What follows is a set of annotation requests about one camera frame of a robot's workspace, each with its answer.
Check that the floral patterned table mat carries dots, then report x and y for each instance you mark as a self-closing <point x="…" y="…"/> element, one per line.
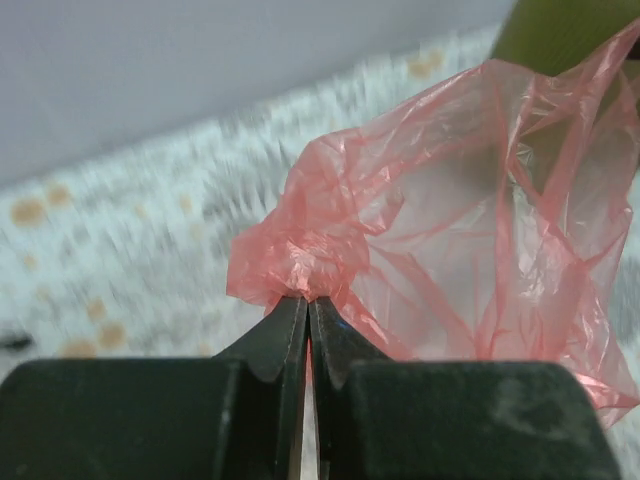
<point x="127" y="255"/>

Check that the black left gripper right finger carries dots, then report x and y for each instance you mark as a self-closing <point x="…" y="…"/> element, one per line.
<point x="378" y="418"/>

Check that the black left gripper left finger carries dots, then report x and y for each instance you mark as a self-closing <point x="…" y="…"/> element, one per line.
<point x="236" y="415"/>

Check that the red torn trash bag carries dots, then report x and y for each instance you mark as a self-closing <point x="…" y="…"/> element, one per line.
<point x="481" y="219"/>

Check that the green plastic trash bin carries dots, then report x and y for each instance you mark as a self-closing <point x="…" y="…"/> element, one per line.
<point x="552" y="36"/>

